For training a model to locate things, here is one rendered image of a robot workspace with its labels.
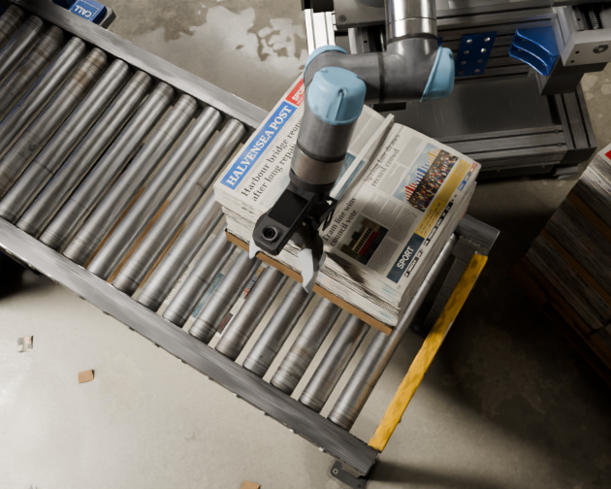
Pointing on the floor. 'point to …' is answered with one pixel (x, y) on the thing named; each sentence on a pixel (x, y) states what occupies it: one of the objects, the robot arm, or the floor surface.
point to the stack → (609, 320)
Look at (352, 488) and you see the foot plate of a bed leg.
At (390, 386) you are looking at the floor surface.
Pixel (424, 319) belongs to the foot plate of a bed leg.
